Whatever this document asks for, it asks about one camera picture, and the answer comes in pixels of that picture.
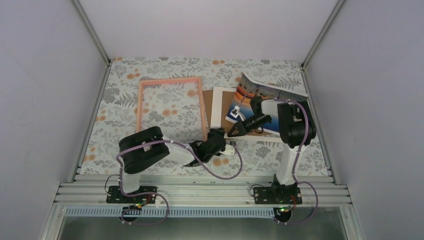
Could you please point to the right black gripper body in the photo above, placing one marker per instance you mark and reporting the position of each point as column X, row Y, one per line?
column 258, row 120

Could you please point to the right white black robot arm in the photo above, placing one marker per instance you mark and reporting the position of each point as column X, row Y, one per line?
column 295, row 127

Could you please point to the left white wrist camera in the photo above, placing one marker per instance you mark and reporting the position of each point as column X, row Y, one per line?
column 229, row 150

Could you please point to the pink wooden picture frame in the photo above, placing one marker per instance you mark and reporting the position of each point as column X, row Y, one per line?
column 139, row 106

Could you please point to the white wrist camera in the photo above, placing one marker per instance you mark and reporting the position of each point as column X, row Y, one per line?
column 229, row 150
column 235, row 112

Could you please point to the aluminium mounting rail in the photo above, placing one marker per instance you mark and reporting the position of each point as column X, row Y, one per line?
column 201, row 191

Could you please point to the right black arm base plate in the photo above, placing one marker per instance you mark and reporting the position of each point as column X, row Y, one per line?
column 266, row 196

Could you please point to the brown frame backing board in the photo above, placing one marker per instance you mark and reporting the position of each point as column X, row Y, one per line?
column 214, row 113

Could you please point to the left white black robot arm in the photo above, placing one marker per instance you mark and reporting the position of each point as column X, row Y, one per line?
column 144, row 149

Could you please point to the grey slotted cable duct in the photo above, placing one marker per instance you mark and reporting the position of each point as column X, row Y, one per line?
column 174, row 212

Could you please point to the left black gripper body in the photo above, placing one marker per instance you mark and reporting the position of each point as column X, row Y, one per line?
column 211, row 134

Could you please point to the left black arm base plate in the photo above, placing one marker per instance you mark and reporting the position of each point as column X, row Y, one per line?
column 115, row 196

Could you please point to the sunset lake photo print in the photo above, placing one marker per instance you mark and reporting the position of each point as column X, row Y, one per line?
column 247, row 89

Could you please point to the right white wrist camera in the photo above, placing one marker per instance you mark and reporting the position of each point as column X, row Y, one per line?
column 235, row 112

